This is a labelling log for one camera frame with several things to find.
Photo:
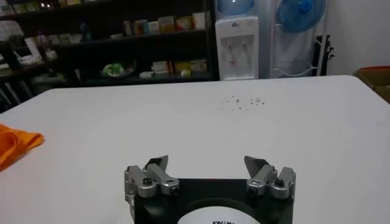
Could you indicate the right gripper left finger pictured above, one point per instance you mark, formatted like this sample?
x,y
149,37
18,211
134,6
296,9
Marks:
x,y
158,176

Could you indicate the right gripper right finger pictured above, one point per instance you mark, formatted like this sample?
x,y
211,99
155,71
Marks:
x,y
263,178

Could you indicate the orange t-shirt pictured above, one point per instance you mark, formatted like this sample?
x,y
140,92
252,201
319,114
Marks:
x,y
15,143

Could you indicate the white flat box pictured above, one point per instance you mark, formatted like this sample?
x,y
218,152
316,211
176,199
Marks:
x,y
146,74

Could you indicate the yellow green small box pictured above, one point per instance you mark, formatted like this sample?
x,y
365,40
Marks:
x,y
186,73

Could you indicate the red white box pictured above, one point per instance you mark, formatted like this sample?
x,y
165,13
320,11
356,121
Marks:
x,y
160,67
183,22

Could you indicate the bowl with green toys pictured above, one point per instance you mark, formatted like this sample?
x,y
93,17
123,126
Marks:
x,y
114,70

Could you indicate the white green box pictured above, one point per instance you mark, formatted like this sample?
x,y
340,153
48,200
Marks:
x,y
198,64

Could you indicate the white water dispenser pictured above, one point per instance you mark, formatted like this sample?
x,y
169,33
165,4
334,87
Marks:
x,y
237,61

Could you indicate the white jug rack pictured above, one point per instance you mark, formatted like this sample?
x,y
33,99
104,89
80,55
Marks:
x,y
271,45

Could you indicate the black shelving unit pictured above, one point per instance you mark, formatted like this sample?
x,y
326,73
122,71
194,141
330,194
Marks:
x,y
137,45

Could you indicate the black folded stand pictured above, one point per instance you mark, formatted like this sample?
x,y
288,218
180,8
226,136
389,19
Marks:
x,y
326,50

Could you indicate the open cardboard box red rim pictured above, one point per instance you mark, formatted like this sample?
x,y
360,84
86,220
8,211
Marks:
x,y
373,77

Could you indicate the white teal box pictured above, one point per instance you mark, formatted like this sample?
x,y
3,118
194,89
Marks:
x,y
153,27

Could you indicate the orange white box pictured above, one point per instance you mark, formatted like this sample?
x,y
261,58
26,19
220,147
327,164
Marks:
x,y
140,26

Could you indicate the white upright box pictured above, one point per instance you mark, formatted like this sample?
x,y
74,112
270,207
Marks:
x,y
127,28

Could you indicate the yellow medicine box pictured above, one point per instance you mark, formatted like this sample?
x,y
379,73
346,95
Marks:
x,y
166,24

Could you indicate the dark blue bottle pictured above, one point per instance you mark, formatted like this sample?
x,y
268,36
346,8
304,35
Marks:
x,y
84,29

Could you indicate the blue water jug with label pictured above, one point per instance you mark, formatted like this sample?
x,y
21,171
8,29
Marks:
x,y
234,6

